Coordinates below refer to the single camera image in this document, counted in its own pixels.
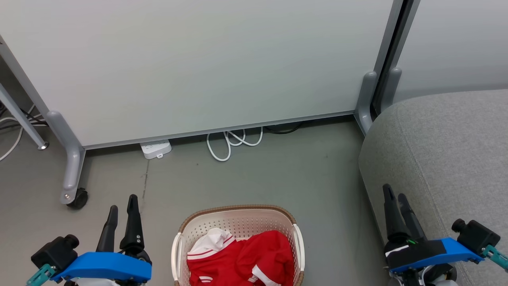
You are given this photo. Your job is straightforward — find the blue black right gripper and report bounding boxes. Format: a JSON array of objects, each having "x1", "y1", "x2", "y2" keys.
[{"x1": 383, "y1": 184, "x2": 485, "y2": 286}]

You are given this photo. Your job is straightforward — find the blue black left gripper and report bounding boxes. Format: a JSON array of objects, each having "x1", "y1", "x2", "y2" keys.
[{"x1": 52, "y1": 194, "x2": 152, "y2": 286}]

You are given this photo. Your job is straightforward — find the red garment with white collar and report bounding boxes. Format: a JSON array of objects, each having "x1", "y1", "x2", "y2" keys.
[{"x1": 187, "y1": 228, "x2": 254, "y2": 286}]

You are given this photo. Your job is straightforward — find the grey fabric sofa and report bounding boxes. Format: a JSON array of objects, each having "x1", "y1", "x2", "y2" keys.
[{"x1": 358, "y1": 89, "x2": 508, "y2": 286}]

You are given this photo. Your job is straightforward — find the black caster wheel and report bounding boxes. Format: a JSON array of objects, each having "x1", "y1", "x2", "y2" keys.
[{"x1": 67, "y1": 188, "x2": 89, "y2": 210}]

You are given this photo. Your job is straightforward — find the grey partition leg with caster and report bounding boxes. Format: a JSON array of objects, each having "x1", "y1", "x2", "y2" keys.
[{"x1": 45, "y1": 110, "x2": 86, "y2": 205}]

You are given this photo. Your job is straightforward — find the white power strip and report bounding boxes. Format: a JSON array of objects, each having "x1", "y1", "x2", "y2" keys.
[{"x1": 139, "y1": 139, "x2": 173, "y2": 160}]

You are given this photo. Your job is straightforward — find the cream perforated laundry basket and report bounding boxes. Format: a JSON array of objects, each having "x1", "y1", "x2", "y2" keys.
[{"x1": 171, "y1": 205, "x2": 306, "y2": 286}]

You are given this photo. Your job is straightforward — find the grey metal table leg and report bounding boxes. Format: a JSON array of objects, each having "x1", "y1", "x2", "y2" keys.
[{"x1": 0, "y1": 83, "x2": 50, "y2": 151}]

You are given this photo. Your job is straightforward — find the large white partition panel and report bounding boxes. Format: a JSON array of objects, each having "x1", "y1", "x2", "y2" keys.
[{"x1": 0, "y1": 0, "x2": 406, "y2": 150}]

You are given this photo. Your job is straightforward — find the teal left camera cable connector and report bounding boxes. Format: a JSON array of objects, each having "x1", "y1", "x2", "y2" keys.
[{"x1": 26, "y1": 264, "x2": 56, "y2": 286}]

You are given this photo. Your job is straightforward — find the teal camera cable connector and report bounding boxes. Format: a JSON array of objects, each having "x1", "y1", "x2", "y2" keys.
[
  {"x1": 482, "y1": 245, "x2": 508, "y2": 272},
  {"x1": 26, "y1": 264, "x2": 56, "y2": 286}
]

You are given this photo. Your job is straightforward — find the teal right camera cable connector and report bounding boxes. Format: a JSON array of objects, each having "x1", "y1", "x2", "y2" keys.
[{"x1": 482, "y1": 245, "x2": 508, "y2": 272}]

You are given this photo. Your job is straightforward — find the white coiled cable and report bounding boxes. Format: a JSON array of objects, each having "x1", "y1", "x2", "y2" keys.
[{"x1": 206, "y1": 126, "x2": 264, "y2": 162}]

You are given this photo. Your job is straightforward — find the white cable by table leg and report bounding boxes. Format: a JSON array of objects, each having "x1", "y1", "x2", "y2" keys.
[{"x1": 0, "y1": 104, "x2": 37, "y2": 162}]

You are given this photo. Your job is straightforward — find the black cables by table leg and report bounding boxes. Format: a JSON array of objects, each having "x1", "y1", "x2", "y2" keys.
[{"x1": 0, "y1": 100, "x2": 49, "y2": 131}]

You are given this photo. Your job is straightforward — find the black floor cable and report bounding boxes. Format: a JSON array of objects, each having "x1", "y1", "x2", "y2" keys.
[{"x1": 264, "y1": 122, "x2": 303, "y2": 135}]

